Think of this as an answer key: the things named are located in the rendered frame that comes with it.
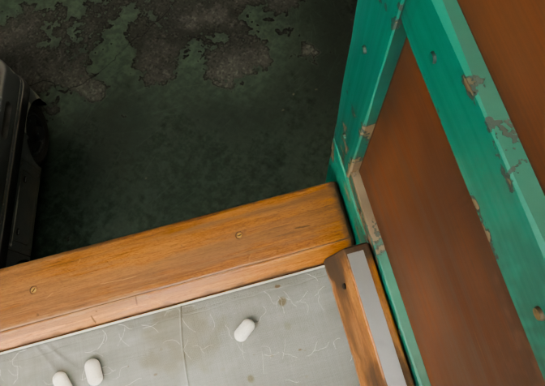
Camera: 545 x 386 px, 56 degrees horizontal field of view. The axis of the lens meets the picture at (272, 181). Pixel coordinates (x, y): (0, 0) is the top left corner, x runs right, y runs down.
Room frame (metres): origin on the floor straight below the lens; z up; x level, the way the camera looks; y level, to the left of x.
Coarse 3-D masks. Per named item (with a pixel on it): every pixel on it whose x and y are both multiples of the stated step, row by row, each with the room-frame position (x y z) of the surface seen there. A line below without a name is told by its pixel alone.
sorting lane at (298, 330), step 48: (240, 288) 0.10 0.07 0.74; (288, 288) 0.09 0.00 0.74; (96, 336) 0.06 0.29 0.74; (144, 336) 0.05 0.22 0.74; (192, 336) 0.04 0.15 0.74; (288, 336) 0.02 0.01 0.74; (336, 336) 0.01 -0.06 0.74; (0, 384) 0.01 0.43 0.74; (48, 384) 0.00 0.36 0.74; (144, 384) -0.02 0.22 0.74; (192, 384) -0.03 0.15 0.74; (240, 384) -0.04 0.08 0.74; (288, 384) -0.05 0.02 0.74; (336, 384) -0.06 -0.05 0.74
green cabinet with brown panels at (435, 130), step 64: (384, 0) 0.23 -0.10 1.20; (448, 0) 0.18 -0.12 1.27; (512, 0) 0.14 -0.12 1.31; (384, 64) 0.21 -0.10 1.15; (448, 64) 0.15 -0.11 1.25; (512, 64) 0.12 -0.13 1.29; (384, 128) 0.19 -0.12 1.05; (448, 128) 0.12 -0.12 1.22; (512, 128) 0.09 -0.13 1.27; (384, 192) 0.15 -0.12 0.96; (448, 192) 0.10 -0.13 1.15; (512, 192) 0.06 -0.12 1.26; (384, 256) 0.09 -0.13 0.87; (448, 256) 0.06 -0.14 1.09; (512, 256) 0.03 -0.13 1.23; (448, 320) 0.01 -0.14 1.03; (512, 320) 0.00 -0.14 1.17; (448, 384) -0.06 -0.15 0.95; (512, 384) -0.04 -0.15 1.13
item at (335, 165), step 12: (336, 144) 0.27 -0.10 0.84; (336, 156) 0.26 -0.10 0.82; (336, 168) 0.25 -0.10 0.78; (336, 180) 0.24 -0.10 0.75; (348, 180) 0.21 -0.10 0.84; (348, 192) 0.20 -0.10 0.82; (348, 204) 0.19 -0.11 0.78; (348, 216) 0.18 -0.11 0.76; (360, 228) 0.14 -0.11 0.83; (360, 240) 0.13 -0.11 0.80
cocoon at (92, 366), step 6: (90, 360) 0.02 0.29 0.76; (96, 360) 0.02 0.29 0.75; (84, 366) 0.02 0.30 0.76; (90, 366) 0.01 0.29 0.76; (96, 366) 0.01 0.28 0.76; (90, 372) 0.01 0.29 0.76; (96, 372) 0.00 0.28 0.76; (90, 378) 0.00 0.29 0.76; (96, 378) 0.00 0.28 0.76; (102, 378) 0.00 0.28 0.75; (90, 384) -0.01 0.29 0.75; (96, 384) -0.01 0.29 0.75
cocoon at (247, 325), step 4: (244, 320) 0.05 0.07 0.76; (248, 320) 0.05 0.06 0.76; (252, 320) 0.05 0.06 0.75; (240, 324) 0.04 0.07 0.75; (244, 324) 0.04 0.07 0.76; (248, 324) 0.04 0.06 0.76; (252, 324) 0.04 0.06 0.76; (240, 328) 0.04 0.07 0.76; (244, 328) 0.04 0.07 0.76; (248, 328) 0.04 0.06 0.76; (252, 328) 0.03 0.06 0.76; (236, 332) 0.03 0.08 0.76; (240, 332) 0.03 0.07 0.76; (244, 332) 0.03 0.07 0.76; (248, 332) 0.03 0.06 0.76; (236, 336) 0.03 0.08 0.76; (240, 336) 0.03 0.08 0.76; (244, 336) 0.03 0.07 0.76; (240, 340) 0.02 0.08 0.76; (244, 340) 0.02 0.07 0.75
